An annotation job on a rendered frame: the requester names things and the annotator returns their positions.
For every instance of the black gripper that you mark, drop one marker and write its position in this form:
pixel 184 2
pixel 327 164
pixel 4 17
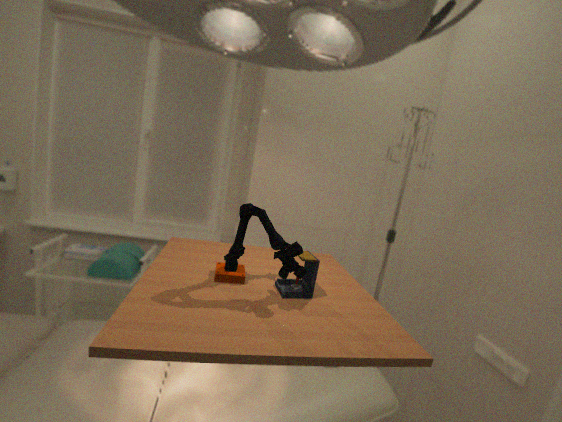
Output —
pixel 299 271

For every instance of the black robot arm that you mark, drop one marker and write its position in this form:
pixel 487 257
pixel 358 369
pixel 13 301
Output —
pixel 276 241

